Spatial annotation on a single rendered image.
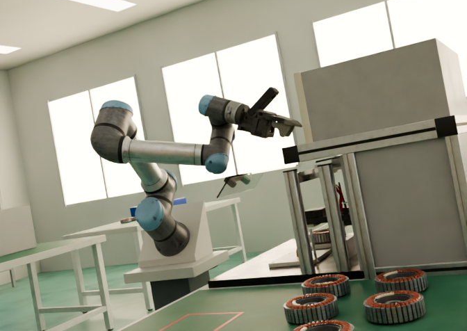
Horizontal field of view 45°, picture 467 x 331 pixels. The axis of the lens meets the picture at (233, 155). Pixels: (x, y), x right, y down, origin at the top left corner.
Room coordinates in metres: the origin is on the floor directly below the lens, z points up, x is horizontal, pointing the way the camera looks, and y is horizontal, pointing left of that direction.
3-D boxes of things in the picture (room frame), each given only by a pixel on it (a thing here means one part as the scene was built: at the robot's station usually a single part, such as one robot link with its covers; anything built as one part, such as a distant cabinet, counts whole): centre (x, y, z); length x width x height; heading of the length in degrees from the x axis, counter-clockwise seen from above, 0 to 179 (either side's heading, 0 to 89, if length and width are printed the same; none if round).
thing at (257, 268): (1.84, -0.22, 0.76); 0.64 x 0.47 x 0.02; 151
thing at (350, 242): (1.67, -0.27, 0.80); 0.07 x 0.05 x 0.06; 151
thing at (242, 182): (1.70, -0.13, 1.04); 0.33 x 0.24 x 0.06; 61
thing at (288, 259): (1.74, -0.15, 0.78); 0.15 x 0.15 x 0.01; 61
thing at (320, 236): (1.96, -0.26, 0.80); 0.11 x 0.11 x 0.04
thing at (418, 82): (1.68, -0.48, 1.22); 0.44 x 0.39 x 0.20; 151
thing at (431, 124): (1.69, -0.49, 1.09); 0.68 x 0.44 x 0.05; 151
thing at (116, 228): (5.92, 0.86, 0.37); 1.90 x 0.90 x 0.75; 151
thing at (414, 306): (1.09, -0.25, 0.77); 0.11 x 0.11 x 0.04
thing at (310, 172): (1.80, -0.29, 1.03); 0.62 x 0.01 x 0.03; 151
